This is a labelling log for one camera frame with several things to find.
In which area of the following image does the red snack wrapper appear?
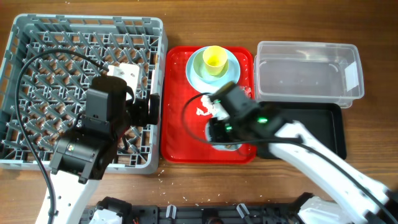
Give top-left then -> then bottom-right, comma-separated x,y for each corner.
242,86 -> 252,98

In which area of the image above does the white napkin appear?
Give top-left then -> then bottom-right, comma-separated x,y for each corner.
196,95 -> 229,120

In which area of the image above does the light blue food bowl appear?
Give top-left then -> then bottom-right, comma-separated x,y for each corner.
204,123 -> 242,151

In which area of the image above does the white plastic fork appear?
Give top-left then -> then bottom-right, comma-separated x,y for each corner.
150,70 -> 158,95

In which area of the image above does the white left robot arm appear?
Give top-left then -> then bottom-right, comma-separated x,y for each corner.
36,63 -> 163,223

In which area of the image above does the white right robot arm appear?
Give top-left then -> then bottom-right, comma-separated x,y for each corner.
209,82 -> 397,223

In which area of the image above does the grey dishwasher rack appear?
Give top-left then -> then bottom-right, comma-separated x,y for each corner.
1,14 -> 168,170

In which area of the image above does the red serving tray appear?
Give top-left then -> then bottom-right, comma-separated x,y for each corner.
160,46 -> 256,164

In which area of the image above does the light blue plate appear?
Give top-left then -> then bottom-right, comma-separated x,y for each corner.
185,47 -> 241,93

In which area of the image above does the green plastic bowl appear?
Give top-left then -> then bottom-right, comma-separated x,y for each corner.
193,49 -> 229,83

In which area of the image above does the clear plastic bin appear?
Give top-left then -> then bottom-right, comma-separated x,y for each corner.
254,41 -> 364,108

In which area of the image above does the yellow plastic cup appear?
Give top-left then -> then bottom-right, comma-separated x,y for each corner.
203,45 -> 228,76

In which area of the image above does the black tray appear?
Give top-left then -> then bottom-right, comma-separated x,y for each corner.
259,101 -> 347,160

